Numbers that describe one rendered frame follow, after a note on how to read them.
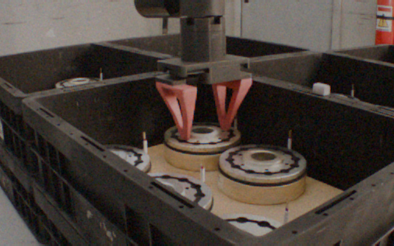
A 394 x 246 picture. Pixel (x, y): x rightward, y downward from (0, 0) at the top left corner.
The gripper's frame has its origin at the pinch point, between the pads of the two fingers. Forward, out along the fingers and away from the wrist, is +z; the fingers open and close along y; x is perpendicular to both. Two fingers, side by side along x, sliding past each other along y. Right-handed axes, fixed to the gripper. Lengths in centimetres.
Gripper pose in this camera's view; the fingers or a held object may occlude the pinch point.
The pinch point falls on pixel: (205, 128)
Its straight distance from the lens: 58.6
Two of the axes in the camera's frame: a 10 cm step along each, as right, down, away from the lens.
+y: -8.3, 1.8, -5.2
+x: 5.5, 2.2, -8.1
